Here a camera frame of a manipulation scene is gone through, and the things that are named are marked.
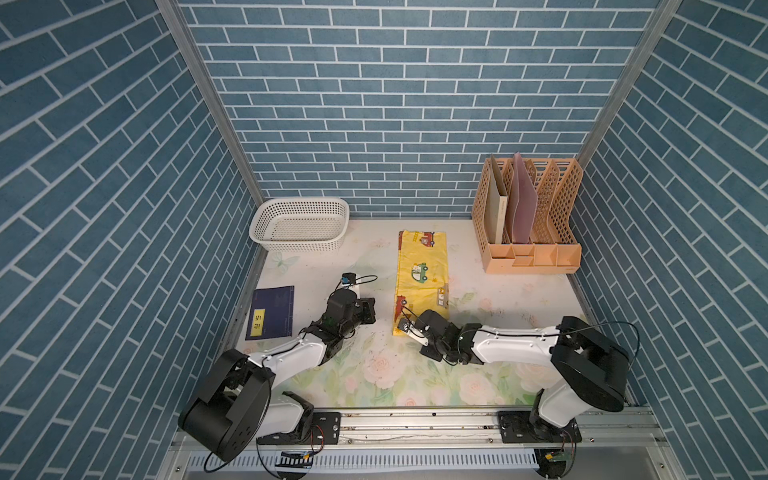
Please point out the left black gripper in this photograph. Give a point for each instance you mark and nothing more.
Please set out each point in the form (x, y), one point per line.
(366, 306)

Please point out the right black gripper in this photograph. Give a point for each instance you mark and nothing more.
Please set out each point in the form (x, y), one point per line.
(425, 351)

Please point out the yellow cartoon car pillowcase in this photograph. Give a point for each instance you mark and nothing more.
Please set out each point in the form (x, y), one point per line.
(422, 276)

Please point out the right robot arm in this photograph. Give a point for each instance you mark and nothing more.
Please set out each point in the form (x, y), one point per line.
(593, 369)

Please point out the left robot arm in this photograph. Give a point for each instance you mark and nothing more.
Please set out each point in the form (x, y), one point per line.
(235, 402)

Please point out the dark blue book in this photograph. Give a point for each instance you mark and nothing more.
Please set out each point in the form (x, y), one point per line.
(271, 314)

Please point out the white perforated plastic basket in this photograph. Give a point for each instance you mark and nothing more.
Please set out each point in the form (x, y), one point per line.
(300, 224)

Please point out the orange plastic file organizer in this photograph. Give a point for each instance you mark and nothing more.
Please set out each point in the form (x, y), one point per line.
(552, 247)

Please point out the beige folder in organizer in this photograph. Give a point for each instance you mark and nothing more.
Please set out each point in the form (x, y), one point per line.
(496, 203)

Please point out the pink folder in organizer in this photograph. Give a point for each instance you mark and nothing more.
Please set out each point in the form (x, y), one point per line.
(525, 200)

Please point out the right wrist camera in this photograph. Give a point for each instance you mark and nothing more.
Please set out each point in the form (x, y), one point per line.
(408, 328)

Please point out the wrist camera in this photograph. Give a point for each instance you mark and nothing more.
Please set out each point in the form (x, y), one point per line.
(408, 328)
(349, 281)

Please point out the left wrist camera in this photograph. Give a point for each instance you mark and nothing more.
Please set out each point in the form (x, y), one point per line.
(349, 281)

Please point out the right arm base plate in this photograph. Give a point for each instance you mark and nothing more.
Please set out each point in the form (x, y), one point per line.
(518, 426)

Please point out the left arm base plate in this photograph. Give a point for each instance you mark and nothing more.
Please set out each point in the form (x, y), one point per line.
(320, 428)

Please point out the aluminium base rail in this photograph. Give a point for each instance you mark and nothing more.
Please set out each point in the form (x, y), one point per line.
(478, 427)

